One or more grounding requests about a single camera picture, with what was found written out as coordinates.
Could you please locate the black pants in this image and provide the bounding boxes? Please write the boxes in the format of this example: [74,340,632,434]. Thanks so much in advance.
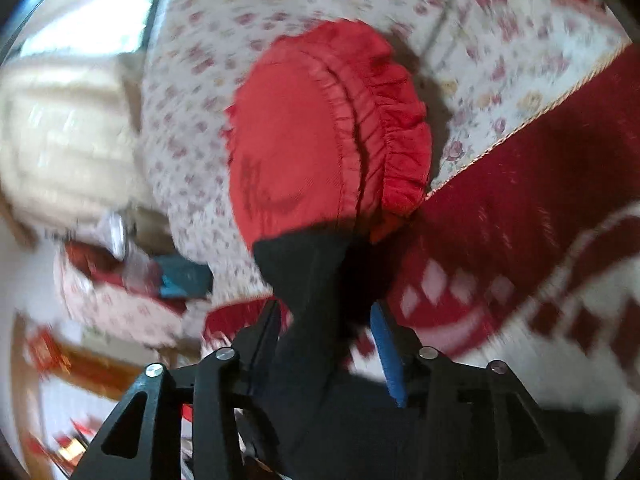
[234,226,618,480]

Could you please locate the teal blue paper bag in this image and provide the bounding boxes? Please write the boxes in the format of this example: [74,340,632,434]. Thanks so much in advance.
[154,254,214,299]

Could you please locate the red round ruffled cushion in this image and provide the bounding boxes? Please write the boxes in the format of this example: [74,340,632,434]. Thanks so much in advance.
[227,20,432,246]

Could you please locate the floral white quilt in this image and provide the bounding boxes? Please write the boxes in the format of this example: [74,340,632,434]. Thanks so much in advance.
[142,0,629,306]

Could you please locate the beige curtain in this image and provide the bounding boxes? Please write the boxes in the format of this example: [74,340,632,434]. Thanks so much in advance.
[1,54,156,230]

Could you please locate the red and white fleece blanket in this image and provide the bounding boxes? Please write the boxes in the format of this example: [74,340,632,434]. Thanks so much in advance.
[202,0,640,480]

